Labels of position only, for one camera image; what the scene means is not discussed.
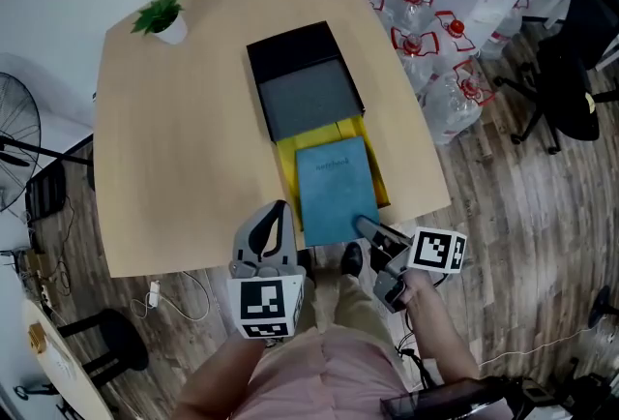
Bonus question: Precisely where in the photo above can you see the black and yellow box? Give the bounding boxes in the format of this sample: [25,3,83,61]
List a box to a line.
[246,20,392,235]

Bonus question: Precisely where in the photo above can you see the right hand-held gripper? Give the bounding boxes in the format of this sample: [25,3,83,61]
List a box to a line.
[355,215,469,315]

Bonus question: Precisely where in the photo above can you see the white power strip cable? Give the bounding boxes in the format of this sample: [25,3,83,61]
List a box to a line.
[129,270,212,323]

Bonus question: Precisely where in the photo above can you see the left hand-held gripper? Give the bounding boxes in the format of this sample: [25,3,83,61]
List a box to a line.
[225,199,307,341]

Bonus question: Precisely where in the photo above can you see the person's khaki trousers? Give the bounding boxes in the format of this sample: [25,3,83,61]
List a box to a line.
[304,272,402,361]

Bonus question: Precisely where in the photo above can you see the white booklet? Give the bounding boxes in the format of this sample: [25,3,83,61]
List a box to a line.
[47,343,77,380]

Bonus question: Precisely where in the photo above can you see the black slatted floor rack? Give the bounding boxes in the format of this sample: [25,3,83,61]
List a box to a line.
[24,161,68,221]

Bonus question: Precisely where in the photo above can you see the blue notebook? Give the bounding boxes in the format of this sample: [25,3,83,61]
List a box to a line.
[294,135,382,249]

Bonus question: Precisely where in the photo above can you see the black office chair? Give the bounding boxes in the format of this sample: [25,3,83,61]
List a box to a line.
[492,0,619,156]

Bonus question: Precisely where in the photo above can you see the green plant in white pot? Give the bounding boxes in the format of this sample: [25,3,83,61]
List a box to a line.
[130,0,189,46]

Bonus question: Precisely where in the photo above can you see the person's right hand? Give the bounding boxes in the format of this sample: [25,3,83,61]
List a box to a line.
[403,268,436,308]

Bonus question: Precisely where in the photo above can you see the black standing fan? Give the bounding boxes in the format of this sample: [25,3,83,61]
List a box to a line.
[0,72,96,216]

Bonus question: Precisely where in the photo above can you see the person's right forearm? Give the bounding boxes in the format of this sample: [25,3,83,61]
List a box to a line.
[405,286,480,383]

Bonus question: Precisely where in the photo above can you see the long white floor cable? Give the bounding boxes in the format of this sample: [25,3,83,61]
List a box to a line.
[478,328,596,369]

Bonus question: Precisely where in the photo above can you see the person's pink shirt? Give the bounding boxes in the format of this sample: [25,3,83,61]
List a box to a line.
[236,325,412,420]

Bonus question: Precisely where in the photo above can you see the person's black shoe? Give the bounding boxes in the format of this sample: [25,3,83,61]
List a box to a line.
[339,241,364,278]

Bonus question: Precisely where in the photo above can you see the person's left forearm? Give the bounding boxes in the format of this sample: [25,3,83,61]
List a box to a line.
[168,333,267,420]

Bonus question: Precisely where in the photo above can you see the black battery pack device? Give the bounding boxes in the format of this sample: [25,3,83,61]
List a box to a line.
[380,376,528,420]

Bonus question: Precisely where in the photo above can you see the cluster of clear water jugs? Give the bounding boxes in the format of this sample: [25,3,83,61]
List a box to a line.
[365,0,531,146]

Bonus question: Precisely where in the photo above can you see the black floor cable tangle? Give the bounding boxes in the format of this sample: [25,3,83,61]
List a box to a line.
[14,248,74,298]

